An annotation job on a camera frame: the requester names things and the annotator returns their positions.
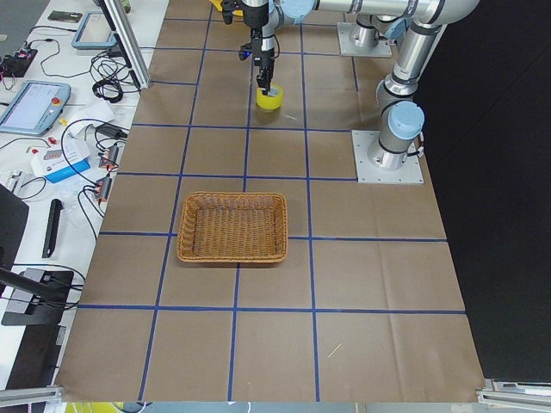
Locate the robot arm over yellow basket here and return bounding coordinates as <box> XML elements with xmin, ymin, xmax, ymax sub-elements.
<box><xmin>222</xmin><ymin>1</ymin><xmax>477</xmax><ymax>171</ymax></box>

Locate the yellow tape roll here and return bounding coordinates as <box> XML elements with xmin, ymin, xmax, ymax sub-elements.
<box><xmin>256</xmin><ymin>83</ymin><xmax>284</xmax><ymax>111</ymax></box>

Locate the brown wicker basket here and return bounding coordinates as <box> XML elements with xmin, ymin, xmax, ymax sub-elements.
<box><xmin>176</xmin><ymin>192</ymin><xmax>288</xmax><ymax>263</ymax></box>

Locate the yellow plastic basket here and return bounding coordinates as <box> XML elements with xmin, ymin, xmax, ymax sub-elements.
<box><xmin>210</xmin><ymin>0</ymin><xmax>243</xmax><ymax>17</ymax></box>

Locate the blue white box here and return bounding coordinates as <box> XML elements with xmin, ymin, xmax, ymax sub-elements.
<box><xmin>30</xmin><ymin>139</ymin><xmax>90</xmax><ymax>183</ymax></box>

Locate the aluminium frame post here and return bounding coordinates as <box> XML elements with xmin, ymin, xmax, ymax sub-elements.
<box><xmin>97</xmin><ymin>0</ymin><xmax>151</xmax><ymax>90</ymax></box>

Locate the grey blue teach pendant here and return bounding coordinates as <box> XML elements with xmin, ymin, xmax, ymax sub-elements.
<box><xmin>1</xmin><ymin>80</ymin><xmax>71</xmax><ymax>136</ymax></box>

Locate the black gripper near yellow basket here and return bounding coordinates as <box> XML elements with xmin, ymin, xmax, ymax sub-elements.
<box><xmin>251</xmin><ymin>28</ymin><xmax>275</xmax><ymax>95</ymax></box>

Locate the black monitor stand base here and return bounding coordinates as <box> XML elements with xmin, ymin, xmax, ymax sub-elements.
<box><xmin>1</xmin><ymin>268</ymin><xmax>74</xmax><ymax>326</ymax></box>

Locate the black flat bar tool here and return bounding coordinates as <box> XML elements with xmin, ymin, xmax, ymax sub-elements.
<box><xmin>41</xmin><ymin>199</ymin><xmax>64</xmax><ymax>258</ymax></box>

